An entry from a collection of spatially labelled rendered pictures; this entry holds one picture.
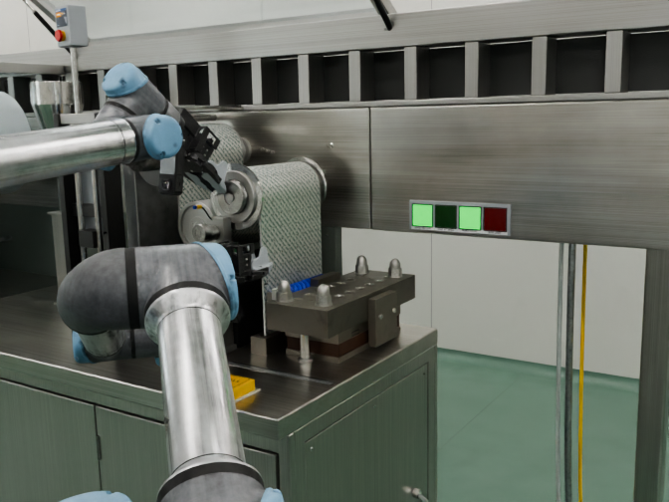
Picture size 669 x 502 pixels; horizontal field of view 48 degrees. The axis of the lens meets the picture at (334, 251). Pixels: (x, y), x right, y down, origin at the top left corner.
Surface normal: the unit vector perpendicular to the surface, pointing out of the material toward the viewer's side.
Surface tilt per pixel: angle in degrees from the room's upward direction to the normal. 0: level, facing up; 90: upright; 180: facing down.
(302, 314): 90
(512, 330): 90
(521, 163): 90
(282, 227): 90
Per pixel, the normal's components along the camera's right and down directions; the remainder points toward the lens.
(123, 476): -0.54, 0.16
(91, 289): -0.34, -0.05
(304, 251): 0.84, 0.07
